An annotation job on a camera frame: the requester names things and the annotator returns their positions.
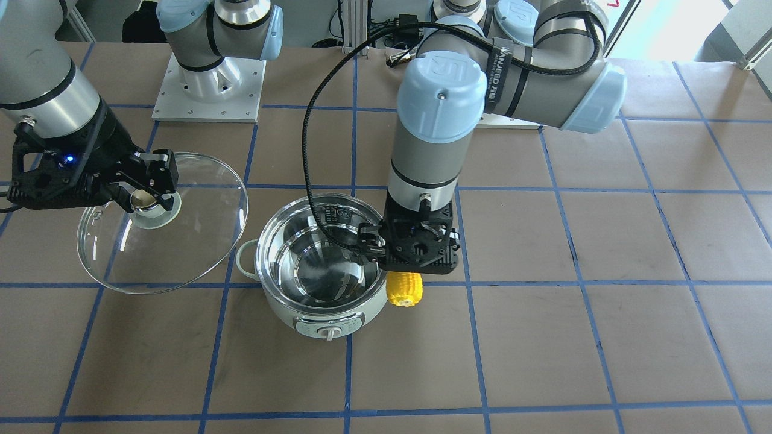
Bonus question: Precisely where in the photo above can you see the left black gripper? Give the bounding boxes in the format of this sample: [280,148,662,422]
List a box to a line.
[358,200,460,275]

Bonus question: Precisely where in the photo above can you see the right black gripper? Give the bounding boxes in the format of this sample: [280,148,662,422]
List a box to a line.
[7,118,179,213]

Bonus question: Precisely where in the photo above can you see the yellow corn cob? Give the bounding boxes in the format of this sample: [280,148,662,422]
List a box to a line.
[386,271,423,307]

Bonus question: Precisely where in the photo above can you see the glass pot lid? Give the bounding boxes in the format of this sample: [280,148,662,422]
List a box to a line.
[77,152,249,294]

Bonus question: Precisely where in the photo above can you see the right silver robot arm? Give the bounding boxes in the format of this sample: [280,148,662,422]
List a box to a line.
[1,1,283,213]

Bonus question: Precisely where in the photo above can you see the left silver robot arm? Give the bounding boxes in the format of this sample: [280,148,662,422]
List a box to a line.
[358,1,628,274]

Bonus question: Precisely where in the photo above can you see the pale green cooking pot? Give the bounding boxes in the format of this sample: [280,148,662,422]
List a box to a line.
[245,193,388,341]

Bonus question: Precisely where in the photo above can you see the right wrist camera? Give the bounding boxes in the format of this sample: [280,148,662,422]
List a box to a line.
[8,143,72,210]

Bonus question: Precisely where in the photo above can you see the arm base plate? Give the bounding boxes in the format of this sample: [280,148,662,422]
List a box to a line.
[475,113,542,130]
[151,57,267,124]

